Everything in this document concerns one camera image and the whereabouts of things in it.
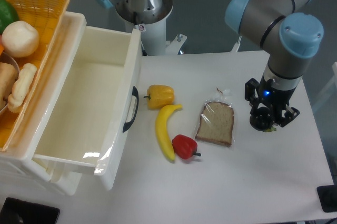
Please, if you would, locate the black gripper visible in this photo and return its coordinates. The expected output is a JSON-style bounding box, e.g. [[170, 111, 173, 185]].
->
[[244, 72, 300, 128]]

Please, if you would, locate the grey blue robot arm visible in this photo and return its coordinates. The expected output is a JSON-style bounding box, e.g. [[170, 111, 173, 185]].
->
[[224, 0, 324, 131]]

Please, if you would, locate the open upper white drawer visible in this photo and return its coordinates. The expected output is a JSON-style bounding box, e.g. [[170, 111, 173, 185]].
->
[[31, 25, 142, 192]]

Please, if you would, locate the white drawer cabinet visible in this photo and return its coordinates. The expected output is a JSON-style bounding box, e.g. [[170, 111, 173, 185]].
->
[[1, 12, 86, 195]]

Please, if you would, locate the bread slice in plastic bag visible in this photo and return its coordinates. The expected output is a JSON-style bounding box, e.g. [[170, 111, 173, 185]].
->
[[194, 89, 235, 148]]

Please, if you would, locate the red bell pepper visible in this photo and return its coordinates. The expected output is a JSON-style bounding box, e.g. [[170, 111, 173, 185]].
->
[[172, 134, 201, 160]]

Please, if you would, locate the black device right edge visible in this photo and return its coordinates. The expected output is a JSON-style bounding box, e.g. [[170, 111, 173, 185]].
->
[[316, 185, 336, 212]]

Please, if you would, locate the yellow bell pepper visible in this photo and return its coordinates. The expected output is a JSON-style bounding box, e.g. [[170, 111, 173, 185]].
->
[[144, 85, 175, 110]]

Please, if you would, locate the yellow banana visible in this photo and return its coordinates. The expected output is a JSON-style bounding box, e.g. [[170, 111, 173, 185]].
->
[[155, 104, 182, 162]]

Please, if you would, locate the yellow woven basket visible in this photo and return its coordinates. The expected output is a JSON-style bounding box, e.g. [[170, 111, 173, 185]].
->
[[1, 0, 70, 151]]

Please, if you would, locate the pale twisted bread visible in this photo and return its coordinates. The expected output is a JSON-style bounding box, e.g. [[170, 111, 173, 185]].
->
[[7, 63, 37, 113]]

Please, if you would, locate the white round bun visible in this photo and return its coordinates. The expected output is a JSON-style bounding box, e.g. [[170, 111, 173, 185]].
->
[[2, 21, 39, 58]]

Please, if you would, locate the brown bread roll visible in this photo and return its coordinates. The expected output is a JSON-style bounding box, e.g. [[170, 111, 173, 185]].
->
[[0, 62, 18, 110]]

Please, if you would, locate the green bell pepper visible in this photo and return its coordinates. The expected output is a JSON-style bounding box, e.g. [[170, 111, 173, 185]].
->
[[0, 0, 19, 34]]

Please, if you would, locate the black device bottom left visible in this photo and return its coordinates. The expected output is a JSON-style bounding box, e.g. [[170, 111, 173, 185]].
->
[[1, 197, 60, 223]]

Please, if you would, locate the dark blue drawer handle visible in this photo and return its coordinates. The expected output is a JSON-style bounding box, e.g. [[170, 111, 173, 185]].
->
[[122, 86, 140, 133]]

